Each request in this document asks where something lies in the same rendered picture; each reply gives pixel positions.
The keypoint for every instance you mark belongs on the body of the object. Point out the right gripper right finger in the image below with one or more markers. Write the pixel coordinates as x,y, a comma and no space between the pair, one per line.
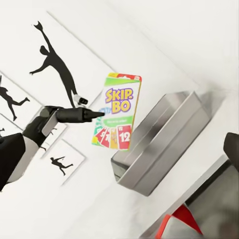
231,148

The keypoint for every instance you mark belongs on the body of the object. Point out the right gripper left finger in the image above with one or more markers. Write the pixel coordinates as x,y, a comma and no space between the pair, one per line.
12,148

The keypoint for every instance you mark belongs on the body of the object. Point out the swivel chair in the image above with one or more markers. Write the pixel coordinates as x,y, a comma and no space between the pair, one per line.
179,225

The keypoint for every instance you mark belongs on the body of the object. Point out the toy box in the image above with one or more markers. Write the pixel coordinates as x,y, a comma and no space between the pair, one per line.
159,141

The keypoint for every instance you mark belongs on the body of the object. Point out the board game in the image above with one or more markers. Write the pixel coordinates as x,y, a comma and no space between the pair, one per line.
119,102

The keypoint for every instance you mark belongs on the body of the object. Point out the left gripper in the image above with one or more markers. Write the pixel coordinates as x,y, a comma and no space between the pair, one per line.
81,115

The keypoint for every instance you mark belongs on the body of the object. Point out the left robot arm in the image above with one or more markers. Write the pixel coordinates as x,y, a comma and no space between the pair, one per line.
40,128

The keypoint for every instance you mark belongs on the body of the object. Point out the desk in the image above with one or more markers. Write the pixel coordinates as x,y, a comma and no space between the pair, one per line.
203,178

